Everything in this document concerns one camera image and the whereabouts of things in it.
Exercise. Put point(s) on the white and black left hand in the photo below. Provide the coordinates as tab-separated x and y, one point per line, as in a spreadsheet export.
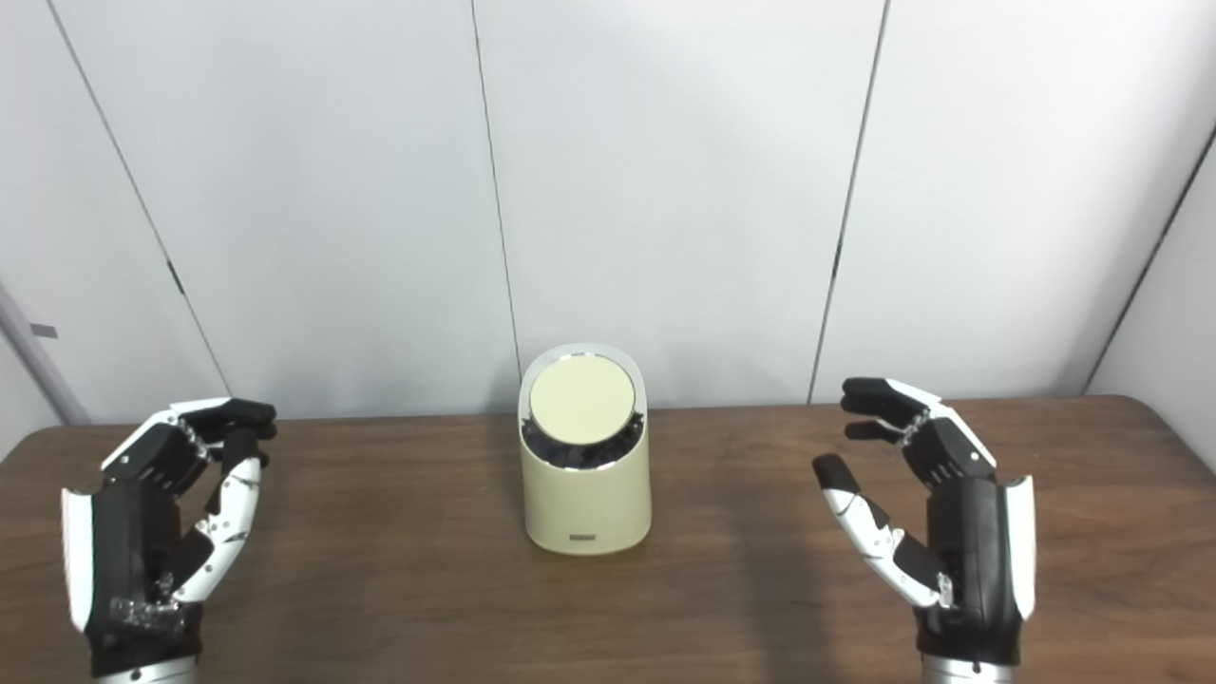
123	551

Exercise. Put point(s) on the white and black right hand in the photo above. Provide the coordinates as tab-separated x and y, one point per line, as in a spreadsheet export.
978	570

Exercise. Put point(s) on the cream-colored cylindrical bin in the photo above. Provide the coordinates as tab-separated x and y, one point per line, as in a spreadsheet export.
584	508

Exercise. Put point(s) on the round cream bin lid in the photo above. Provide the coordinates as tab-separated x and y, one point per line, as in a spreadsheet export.
581	399

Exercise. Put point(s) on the black bin liner bag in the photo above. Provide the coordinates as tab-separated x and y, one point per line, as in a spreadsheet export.
570	457

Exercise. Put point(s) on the small grey wall tag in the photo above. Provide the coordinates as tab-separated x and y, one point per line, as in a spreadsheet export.
43	331

